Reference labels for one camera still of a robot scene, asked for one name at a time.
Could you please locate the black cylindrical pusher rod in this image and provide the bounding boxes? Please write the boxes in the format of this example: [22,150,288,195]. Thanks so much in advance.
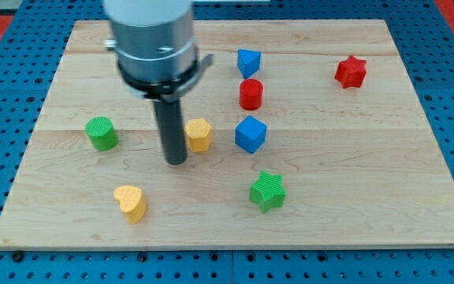
[153,100,187,165]

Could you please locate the yellow hexagon block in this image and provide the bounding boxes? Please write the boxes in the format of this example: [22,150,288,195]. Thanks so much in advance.
[184,118,213,152]

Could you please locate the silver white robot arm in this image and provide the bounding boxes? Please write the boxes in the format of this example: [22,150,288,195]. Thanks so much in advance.
[102,0,214,165]

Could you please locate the green cylinder block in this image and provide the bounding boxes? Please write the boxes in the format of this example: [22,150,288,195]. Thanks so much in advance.
[85,117,118,151]

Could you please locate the blue cube block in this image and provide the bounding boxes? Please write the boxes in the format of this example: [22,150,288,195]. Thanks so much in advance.
[235,115,267,154]

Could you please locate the red cylinder block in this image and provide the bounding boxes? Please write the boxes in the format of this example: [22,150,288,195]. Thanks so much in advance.
[239,79,263,110]

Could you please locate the blue triangle block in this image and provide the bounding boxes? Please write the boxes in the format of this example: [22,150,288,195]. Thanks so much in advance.
[237,49,262,79]

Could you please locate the yellow heart block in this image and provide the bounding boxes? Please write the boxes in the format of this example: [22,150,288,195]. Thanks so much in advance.
[113,185,147,224]

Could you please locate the green star block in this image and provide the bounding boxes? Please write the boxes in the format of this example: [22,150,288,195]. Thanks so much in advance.
[249,171,286,214]

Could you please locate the light wooden board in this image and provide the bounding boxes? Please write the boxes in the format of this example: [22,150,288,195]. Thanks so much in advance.
[0,20,454,252]

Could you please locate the red star block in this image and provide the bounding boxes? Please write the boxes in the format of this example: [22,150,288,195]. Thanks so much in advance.
[334,55,367,88]

